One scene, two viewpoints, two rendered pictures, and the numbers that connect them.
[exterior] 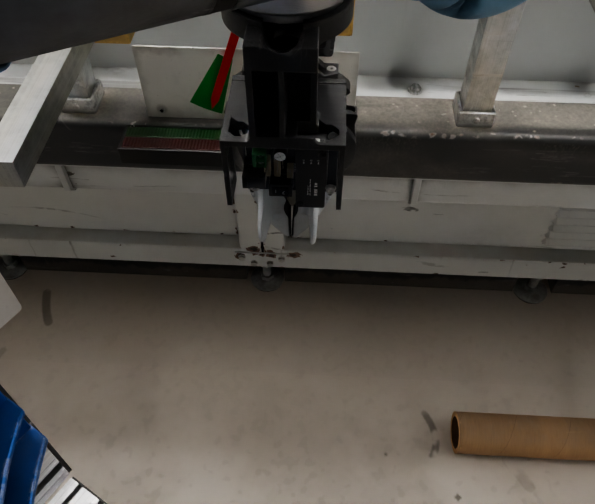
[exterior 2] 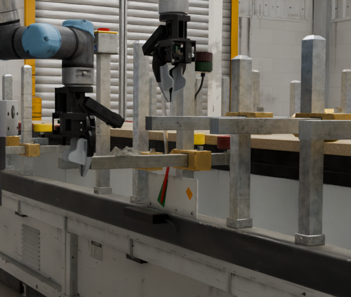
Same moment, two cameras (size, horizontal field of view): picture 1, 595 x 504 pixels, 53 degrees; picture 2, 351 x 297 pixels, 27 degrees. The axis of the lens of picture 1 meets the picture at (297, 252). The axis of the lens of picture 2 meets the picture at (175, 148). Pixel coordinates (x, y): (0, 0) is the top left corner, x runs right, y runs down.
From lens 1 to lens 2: 166 cm
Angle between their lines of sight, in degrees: 67
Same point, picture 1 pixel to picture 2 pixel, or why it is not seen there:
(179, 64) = (156, 181)
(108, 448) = not seen: outside the picture
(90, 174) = (137, 247)
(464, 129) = (226, 227)
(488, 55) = (232, 185)
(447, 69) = not seen: hidden behind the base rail
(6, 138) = not seen: hidden behind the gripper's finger
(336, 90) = (82, 113)
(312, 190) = (61, 129)
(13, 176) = (61, 164)
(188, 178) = (161, 256)
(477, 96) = (232, 209)
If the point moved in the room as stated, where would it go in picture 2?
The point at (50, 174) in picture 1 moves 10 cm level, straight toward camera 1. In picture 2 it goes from (128, 245) to (110, 250)
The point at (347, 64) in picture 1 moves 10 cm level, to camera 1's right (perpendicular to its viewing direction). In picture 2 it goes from (194, 184) to (217, 188)
